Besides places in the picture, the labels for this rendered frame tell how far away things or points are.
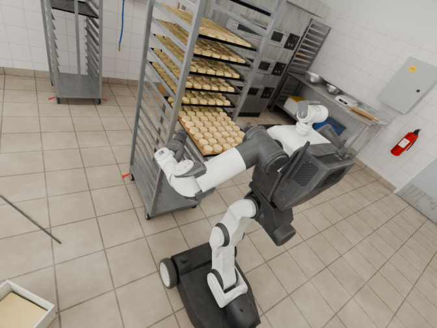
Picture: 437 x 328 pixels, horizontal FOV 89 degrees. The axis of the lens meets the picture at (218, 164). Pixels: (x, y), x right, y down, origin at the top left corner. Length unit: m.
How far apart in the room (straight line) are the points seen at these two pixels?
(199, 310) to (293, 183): 1.08
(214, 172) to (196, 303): 1.11
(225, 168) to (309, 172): 0.30
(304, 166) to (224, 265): 0.91
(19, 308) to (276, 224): 1.45
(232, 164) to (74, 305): 1.39
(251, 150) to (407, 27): 4.53
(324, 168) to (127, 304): 1.47
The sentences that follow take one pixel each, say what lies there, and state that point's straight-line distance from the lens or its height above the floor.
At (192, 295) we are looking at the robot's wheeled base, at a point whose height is 0.17.
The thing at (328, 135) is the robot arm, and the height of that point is 1.36.
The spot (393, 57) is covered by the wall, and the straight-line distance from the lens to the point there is 5.04.
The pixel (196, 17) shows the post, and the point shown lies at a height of 1.57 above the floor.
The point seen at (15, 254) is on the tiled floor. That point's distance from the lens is 2.03.
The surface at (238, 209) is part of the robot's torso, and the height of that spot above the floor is 0.90.
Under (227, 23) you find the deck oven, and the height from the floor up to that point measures 1.40.
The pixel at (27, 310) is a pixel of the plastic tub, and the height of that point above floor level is 0.06.
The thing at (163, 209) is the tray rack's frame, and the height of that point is 0.15.
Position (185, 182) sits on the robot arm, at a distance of 0.75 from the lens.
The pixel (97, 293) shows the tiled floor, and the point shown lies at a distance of 1.82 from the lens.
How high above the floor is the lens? 1.70
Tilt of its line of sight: 36 degrees down
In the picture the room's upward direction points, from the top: 23 degrees clockwise
